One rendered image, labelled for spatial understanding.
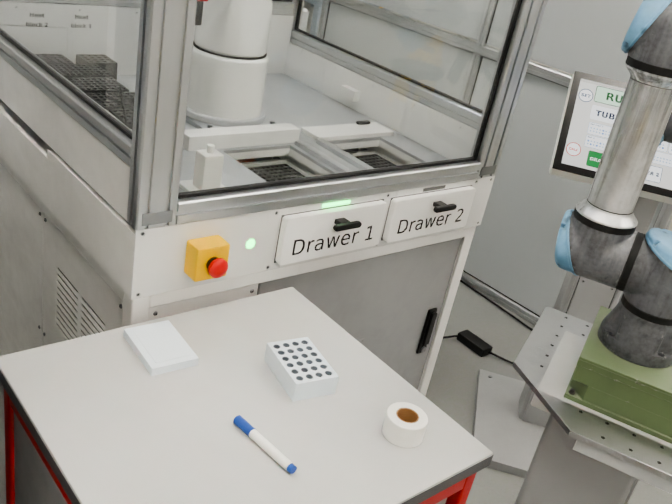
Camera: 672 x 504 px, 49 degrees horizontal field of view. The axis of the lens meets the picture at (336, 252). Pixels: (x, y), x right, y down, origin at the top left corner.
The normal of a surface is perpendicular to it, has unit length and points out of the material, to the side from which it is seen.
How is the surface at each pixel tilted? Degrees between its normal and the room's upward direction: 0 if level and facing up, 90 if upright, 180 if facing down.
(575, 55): 90
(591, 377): 90
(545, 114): 90
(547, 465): 90
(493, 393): 5
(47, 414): 0
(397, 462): 0
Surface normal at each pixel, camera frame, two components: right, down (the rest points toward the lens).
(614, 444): 0.18, -0.88
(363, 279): 0.62, 0.45
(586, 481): -0.46, 0.33
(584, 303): -0.22, 0.40
